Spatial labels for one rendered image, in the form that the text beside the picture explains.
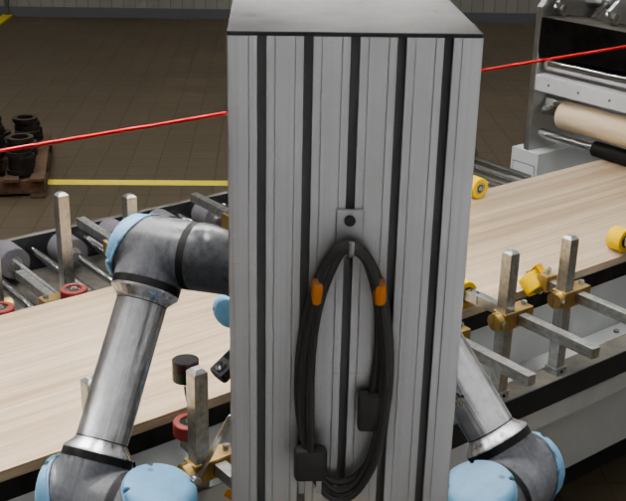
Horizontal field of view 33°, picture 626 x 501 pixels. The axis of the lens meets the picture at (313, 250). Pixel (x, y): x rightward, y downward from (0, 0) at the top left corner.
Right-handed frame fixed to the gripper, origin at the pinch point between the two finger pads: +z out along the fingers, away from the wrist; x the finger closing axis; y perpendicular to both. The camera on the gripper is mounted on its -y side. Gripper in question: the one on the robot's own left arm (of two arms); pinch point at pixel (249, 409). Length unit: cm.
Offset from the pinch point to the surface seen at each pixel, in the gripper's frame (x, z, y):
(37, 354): 71, 11, -20
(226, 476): 0.5, 15.4, -6.1
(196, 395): 5.9, -4.1, -10.1
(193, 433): 7.0, 6.1, -10.4
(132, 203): 116, -9, 33
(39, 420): 39, 11, -33
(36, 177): 437, 86, 132
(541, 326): -2, 5, 94
